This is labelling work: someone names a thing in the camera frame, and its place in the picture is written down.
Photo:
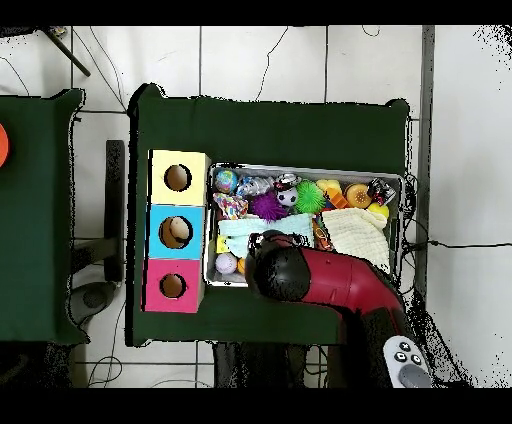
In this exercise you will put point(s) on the orange striped tiger toy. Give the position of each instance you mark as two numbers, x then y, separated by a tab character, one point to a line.
320	236

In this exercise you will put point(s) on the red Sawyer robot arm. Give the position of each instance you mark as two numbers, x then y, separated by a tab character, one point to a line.
340	280

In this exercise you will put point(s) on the shallow metal mesh bin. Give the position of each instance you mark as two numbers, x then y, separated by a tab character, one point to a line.
352	176

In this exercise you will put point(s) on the wooden box with three holes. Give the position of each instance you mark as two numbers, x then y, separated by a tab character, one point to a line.
198	188

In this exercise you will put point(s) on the mint green waffle cloth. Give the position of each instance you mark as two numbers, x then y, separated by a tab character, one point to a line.
272	226

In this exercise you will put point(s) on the purple spiky ball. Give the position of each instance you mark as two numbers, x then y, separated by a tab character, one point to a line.
267	207

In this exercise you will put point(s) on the green spiky ball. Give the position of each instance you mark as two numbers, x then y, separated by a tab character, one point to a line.
310	197

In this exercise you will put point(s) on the silver toy robot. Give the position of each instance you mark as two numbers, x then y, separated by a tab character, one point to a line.
254	186

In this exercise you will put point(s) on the colourful heart print cloth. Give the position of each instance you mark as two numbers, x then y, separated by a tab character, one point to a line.
231	206

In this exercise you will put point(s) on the white baseball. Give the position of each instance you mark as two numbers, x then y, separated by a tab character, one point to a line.
226	263

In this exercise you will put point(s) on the orange plastic block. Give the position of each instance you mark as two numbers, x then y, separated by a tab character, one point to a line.
338	198

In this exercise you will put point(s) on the cream waffle cloth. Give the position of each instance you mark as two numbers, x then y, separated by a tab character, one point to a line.
356	236

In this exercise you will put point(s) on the globe print ball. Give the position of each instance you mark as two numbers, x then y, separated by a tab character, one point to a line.
226	181

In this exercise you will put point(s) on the toy burger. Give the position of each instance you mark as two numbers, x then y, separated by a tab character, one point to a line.
358	196

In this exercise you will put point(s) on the dark green table cloth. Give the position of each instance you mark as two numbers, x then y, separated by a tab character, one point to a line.
260	132
36	240

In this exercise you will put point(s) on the black upright panel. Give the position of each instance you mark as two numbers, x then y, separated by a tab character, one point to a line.
115	200

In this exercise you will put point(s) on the grey round chair base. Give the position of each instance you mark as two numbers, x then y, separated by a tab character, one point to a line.
94	298

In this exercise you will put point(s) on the black slanted rod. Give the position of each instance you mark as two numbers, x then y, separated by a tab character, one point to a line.
68	54

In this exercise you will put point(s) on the orange disc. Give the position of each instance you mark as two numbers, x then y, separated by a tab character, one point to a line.
3	146

